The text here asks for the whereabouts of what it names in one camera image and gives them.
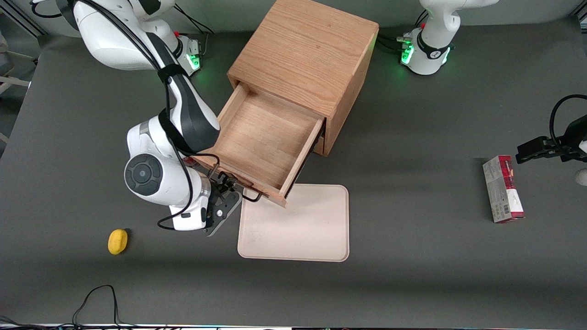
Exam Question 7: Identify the black arm base cables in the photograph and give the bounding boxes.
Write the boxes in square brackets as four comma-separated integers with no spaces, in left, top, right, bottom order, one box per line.
[378,11,430,55]
[174,4,216,57]

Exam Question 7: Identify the yellow lemon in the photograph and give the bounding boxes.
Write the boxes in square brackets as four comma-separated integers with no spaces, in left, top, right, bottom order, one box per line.
[108,229,129,256]

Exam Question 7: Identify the black cable bundle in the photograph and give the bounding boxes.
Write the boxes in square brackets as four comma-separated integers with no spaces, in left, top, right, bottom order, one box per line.
[0,315,73,330]

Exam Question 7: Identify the white stand frame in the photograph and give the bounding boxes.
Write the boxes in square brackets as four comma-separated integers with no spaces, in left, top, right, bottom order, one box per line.
[0,31,33,144]

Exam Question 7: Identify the grey and red carton box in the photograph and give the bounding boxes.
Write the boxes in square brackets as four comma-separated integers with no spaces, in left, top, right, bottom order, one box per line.
[482,155,526,224]

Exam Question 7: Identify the dark metal drawer handle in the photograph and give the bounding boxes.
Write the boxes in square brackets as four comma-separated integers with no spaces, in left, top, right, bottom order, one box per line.
[208,164,263,203]

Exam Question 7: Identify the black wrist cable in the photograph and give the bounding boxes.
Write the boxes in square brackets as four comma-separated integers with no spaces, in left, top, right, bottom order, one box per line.
[29,0,222,231]
[549,94,587,148]

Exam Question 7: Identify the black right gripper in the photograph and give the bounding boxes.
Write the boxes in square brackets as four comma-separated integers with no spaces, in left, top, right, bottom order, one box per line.
[204,172,243,237]

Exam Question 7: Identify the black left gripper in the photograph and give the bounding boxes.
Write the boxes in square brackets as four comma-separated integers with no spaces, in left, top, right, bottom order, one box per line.
[515,116,587,165]

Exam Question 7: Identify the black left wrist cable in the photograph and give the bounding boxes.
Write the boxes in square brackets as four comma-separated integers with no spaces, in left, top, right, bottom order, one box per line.
[549,94,587,148]

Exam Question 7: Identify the beige rectangular tray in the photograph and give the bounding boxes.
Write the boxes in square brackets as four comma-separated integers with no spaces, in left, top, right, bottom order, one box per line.
[237,183,350,263]

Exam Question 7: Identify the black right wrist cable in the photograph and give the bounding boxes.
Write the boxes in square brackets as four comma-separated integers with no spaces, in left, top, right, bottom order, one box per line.
[29,0,222,231]

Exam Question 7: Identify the black looped cable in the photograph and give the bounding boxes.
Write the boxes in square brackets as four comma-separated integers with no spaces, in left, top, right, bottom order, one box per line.
[72,285,138,330]

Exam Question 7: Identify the wooden two-drawer cabinet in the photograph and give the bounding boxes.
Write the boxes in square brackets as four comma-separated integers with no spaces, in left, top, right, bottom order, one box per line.
[227,0,380,158]

